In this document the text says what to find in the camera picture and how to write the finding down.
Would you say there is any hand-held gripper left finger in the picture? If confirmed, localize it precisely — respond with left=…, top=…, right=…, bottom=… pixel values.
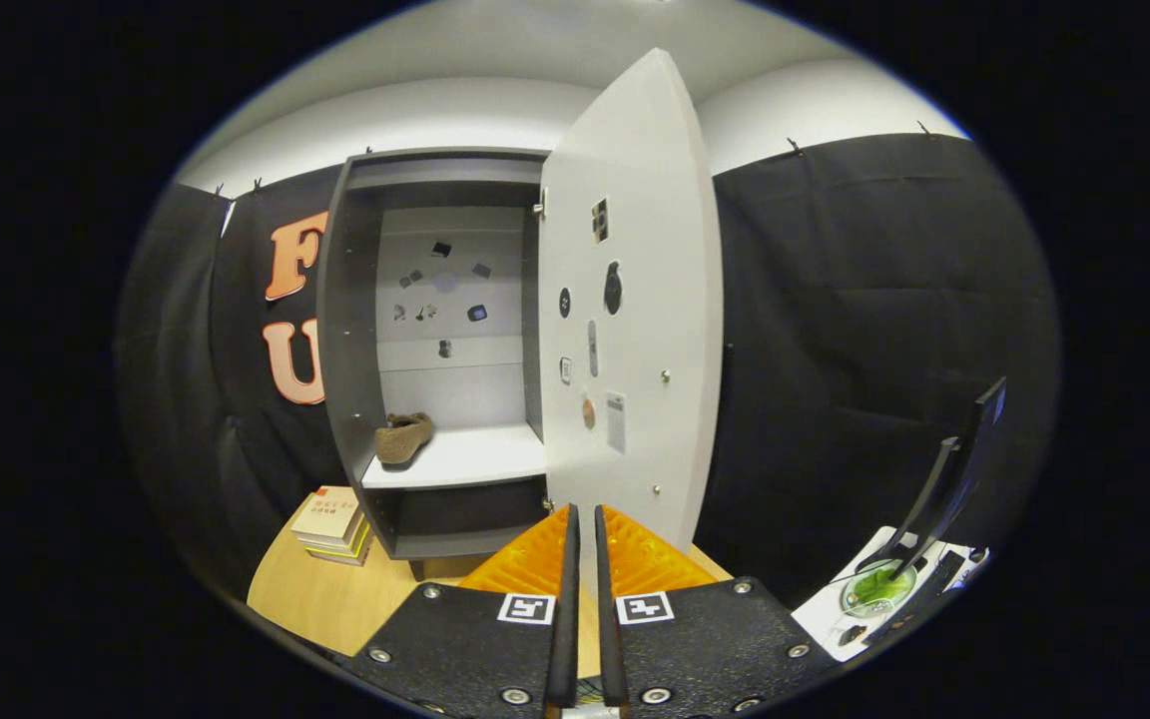
left=348, top=504, right=581, bottom=719

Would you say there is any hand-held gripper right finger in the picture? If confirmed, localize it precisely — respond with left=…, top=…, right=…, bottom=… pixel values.
left=593, top=504, right=841, bottom=719

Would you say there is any brown fuzzy shoe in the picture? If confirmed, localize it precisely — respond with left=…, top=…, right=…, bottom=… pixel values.
left=373, top=411, right=436, bottom=466

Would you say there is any grey shoe cabinet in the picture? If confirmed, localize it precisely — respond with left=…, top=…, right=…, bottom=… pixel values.
left=315, top=148, right=551, bottom=582

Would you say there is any white cabinet shelf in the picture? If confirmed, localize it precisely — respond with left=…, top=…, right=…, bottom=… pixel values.
left=360, top=421, right=548, bottom=490

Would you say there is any white side table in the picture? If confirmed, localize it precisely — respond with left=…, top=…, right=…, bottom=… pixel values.
left=793, top=526, right=991, bottom=663

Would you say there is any yellow edged book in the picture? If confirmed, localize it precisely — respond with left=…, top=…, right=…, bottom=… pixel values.
left=300, top=524, right=376, bottom=567

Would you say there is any beige orange cover book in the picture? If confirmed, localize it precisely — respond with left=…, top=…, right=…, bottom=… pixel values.
left=290, top=486, right=364, bottom=545

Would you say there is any green glass bowl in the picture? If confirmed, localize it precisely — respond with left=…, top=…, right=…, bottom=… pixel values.
left=841, top=559, right=918, bottom=617

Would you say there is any black backdrop cloth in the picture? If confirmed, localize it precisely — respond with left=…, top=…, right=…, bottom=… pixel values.
left=116, top=132, right=1065, bottom=610

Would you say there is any row of black cloth clips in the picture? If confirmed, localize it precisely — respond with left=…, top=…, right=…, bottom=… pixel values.
left=211, top=120, right=935, bottom=198

